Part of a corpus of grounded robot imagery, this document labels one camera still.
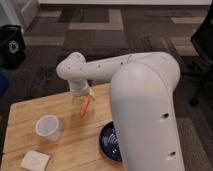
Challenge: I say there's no black office chair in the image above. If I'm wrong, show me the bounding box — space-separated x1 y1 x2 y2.
188 14 213 108

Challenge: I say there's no white cabinet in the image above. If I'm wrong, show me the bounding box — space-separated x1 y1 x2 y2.
0 0 40 31

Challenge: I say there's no white square sponge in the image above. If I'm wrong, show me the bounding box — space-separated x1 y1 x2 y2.
21 151 50 171

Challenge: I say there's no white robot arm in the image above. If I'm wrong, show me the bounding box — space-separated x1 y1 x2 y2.
56 52 185 171

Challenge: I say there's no blue object at left edge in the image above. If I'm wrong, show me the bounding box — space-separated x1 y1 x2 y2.
0 70 9 96

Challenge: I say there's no dark blue ceramic bowl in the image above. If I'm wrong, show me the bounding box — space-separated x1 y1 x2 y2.
99 122 122 162

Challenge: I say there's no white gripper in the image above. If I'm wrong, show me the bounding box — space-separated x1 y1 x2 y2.
68 79 95 106

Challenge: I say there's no black trash bin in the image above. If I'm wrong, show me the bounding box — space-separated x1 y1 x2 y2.
0 24 25 70

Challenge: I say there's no translucent plastic cup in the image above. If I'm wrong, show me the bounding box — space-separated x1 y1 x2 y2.
35 115 61 141

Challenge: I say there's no orange pepper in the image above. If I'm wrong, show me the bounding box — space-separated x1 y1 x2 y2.
80 96 90 117

